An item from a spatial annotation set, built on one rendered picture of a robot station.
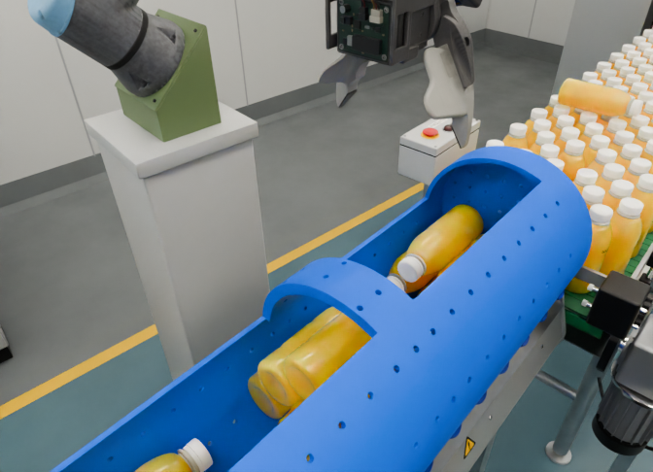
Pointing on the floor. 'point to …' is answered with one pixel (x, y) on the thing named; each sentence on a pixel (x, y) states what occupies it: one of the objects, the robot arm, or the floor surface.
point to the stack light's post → (621, 463)
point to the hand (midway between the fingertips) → (400, 124)
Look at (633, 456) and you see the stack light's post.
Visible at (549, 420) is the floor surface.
